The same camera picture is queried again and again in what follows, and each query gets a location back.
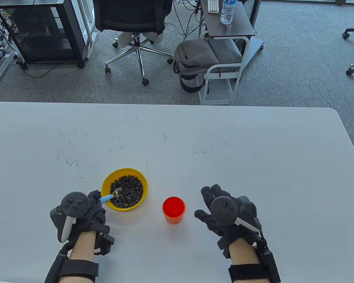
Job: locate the person's right hand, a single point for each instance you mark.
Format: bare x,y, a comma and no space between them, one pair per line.
242,215

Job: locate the black right forearm box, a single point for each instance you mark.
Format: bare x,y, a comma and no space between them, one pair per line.
270,265

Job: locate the black right hand controller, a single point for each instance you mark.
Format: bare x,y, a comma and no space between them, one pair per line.
222,209

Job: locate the beige slipper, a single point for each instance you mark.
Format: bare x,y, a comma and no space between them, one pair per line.
155,37
124,39

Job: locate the clear plastic water bottle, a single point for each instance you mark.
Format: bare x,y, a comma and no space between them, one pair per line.
226,14

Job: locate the black desk panel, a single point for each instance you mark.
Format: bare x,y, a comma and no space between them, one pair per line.
255,11

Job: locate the dark top side table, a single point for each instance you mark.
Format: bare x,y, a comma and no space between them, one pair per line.
239,26

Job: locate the orange plastic cup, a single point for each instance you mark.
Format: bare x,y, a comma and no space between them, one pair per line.
174,219

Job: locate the black left forearm box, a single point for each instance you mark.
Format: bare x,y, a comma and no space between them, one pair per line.
54,268

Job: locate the grey backpack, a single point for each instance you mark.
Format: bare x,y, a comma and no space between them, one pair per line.
194,56

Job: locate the large pile of coffee beans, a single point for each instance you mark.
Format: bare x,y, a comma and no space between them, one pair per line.
129,191

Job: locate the black left hand controller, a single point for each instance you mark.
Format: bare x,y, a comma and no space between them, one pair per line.
73,203

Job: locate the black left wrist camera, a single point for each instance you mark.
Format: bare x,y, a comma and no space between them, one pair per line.
104,244

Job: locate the black office chair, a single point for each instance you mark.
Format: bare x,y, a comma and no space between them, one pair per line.
129,14

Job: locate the black hand controller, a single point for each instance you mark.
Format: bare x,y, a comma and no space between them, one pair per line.
222,209
73,203

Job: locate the yellow plastic bowl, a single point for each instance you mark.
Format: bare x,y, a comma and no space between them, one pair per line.
109,179

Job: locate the white metal rack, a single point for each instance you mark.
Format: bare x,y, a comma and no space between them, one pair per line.
90,32

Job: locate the person's left forearm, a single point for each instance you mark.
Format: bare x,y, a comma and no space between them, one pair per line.
81,247

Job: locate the white keyboard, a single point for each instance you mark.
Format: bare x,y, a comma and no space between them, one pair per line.
213,6

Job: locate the person's right forearm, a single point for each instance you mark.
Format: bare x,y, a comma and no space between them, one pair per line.
243,253

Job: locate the black wheeled cabinet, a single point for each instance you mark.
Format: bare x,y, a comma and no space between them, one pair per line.
73,29

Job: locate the person's left hand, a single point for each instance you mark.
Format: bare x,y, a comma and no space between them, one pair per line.
95,212

